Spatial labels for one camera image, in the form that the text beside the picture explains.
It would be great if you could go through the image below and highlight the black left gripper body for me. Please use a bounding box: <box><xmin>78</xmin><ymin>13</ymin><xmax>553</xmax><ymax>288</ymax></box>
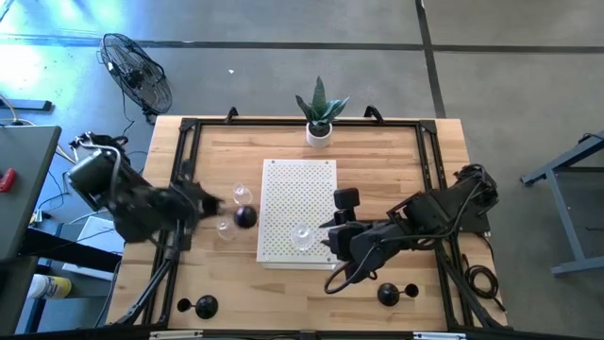
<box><xmin>167</xmin><ymin>181</ymin><xmax>209</xmax><ymax>232</ymax></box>

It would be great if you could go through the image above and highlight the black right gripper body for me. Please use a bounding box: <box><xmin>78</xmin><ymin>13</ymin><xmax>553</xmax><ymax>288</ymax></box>
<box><xmin>327</xmin><ymin>207</ymin><xmax>386</xmax><ymax>265</ymax></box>

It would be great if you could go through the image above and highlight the clear ribbed glass candle holder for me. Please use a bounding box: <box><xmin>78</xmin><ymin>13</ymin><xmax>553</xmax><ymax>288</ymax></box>
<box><xmin>215</xmin><ymin>216</ymin><xmax>239</xmax><ymax>242</ymax></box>
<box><xmin>290</xmin><ymin>222</ymin><xmax>316</xmax><ymax>251</ymax></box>
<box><xmin>231</xmin><ymin>181</ymin><xmax>255</xmax><ymax>208</ymax></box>

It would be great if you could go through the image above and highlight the black metal candlestick holder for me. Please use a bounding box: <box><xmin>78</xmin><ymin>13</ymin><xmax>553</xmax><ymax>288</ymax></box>
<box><xmin>233</xmin><ymin>205</ymin><xmax>260</xmax><ymax>230</ymax></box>
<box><xmin>176</xmin><ymin>294</ymin><xmax>220</xmax><ymax>320</ymax></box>
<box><xmin>377</xmin><ymin>281</ymin><xmax>420</xmax><ymax>308</ymax></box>

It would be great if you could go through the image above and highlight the white perforated metal shelf riser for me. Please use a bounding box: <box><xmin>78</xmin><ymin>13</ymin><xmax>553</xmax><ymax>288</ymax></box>
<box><xmin>256</xmin><ymin>159</ymin><xmax>341</xmax><ymax>271</ymax></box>

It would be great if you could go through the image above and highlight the white paper sheet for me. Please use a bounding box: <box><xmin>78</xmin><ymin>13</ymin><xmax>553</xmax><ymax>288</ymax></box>
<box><xmin>75</xmin><ymin>215</ymin><xmax>125</xmax><ymax>256</ymax></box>

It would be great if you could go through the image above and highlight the snake plant in white pot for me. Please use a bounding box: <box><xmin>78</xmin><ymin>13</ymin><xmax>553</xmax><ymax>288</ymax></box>
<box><xmin>294</xmin><ymin>76</ymin><xmax>351</xmax><ymax>150</ymax></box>

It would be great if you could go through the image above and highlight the white label strip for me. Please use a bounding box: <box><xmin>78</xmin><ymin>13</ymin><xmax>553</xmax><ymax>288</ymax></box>
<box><xmin>412</xmin><ymin>331</ymin><xmax>468</xmax><ymax>340</ymax></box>
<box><xmin>149</xmin><ymin>330</ymin><xmax>204</xmax><ymax>340</ymax></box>

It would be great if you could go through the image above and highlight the black floor fan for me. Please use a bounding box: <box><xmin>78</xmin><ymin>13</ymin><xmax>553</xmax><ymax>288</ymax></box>
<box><xmin>96</xmin><ymin>32</ymin><xmax>174</xmax><ymax>125</ymax></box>

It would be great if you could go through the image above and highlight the white and yellow bottle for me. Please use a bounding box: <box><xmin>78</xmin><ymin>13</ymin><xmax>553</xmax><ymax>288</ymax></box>
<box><xmin>25</xmin><ymin>273</ymin><xmax>73</xmax><ymax>300</ymax></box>

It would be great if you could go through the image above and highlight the grey side table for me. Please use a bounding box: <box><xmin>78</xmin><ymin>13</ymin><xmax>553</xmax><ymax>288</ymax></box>
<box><xmin>0</xmin><ymin>125</ymin><xmax>62</xmax><ymax>264</ymax></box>

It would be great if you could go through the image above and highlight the black floor bar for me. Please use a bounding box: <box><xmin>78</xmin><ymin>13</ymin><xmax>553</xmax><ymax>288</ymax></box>
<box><xmin>0</xmin><ymin>97</ymin><xmax>53</xmax><ymax>113</ymax></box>

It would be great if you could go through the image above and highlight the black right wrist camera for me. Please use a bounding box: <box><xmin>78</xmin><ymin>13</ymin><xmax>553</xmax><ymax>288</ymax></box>
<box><xmin>333</xmin><ymin>187</ymin><xmax>361</xmax><ymax>211</ymax></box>

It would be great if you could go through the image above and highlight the black aluminium table frame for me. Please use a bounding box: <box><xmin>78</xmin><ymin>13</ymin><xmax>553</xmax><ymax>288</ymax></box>
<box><xmin>112</xmin><ymin>104</ymin><xmax>510</xmax><ymax>332</ymax></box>

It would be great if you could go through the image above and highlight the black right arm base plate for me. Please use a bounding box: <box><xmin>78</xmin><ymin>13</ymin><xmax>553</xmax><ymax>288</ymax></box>
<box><xmin>452</xmin><ymin>214</ymin><xmax>492</xmax><ymax>236</ymax></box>

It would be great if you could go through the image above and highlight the black desk frame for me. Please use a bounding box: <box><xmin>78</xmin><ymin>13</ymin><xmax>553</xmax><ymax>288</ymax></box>
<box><xmin>0</xmin><ymin>226</ymin><xmax>123</xmax><ymax>340</ymax></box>

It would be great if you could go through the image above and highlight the coiled black cable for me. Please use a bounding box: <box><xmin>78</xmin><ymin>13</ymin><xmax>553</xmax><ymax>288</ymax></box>
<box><xmin>461</xmin><ymin>253</ymin><xmax>507</xmax><ymax>313</ymax></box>

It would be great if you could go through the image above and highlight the red handle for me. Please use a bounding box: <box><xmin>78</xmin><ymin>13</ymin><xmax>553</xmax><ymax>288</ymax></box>
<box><xmin>0</xmin><ymin>167</ymin><xmax>18</xmax><ymax>194</ymax></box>

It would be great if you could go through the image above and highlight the blue-grey table frame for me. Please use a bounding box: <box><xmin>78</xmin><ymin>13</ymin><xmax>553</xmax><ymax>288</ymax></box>
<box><xmin>520</xmin><ymin>129</ymin><xmax>604</xmax><ymax>279</ymax></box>

